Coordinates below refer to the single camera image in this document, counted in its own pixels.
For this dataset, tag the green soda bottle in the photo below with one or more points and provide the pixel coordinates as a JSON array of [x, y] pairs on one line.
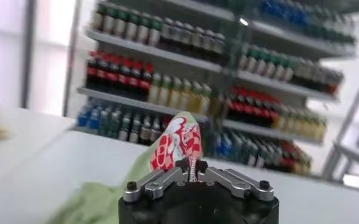
[[235, 150], [115, 124], [104, 123], [243, 152]]

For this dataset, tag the blue water bottle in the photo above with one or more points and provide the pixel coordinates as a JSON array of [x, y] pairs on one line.
[[217, 146], [83, 118], [226, 148], [94, 120]]

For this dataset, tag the yellow juice bottle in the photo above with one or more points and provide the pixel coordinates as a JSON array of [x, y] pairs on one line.
[[154, 91], [321, 131], [305, 127], [186, 97], [196, 100], [165, 92], [282, 121], [175, 95], [289, 123], [205, 102], [313, 129]]

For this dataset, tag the dark bottle red label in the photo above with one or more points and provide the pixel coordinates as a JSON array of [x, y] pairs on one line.
[[292, 163], [284, 162]]

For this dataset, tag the dark drink bottle white cap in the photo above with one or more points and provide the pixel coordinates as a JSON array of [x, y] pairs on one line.
[[167, 33], [198, 39], [187, 37], [177, 35], [208, 42], [218, 44]]

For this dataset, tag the dark bottle white label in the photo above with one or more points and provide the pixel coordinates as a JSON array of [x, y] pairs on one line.
[[260, 156], [155, 129], [125, 128], [252, 154], [276, 160], [145, 132], [135, 130], [268, 158]]

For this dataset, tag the brown tea bottle green cap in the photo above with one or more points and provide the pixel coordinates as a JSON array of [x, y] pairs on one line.
[[120, 26], [288, 73], [252, 64], [143, 33], [270, 69], [97, 21], [108, 23], [131, 30], [261, 67], [154, 36], [279, 71]]

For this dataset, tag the light green printed t-shirt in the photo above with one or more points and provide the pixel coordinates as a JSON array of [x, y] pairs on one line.
[[100, 204]]

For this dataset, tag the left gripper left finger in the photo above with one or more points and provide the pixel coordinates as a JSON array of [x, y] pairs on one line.
[[154, 185]]

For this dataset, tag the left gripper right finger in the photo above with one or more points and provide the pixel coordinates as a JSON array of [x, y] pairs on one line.
[[237, 185]]

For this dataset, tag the grey bottle display rack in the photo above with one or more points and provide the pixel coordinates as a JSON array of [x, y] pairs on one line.
[[289, 86], [130, 46]]

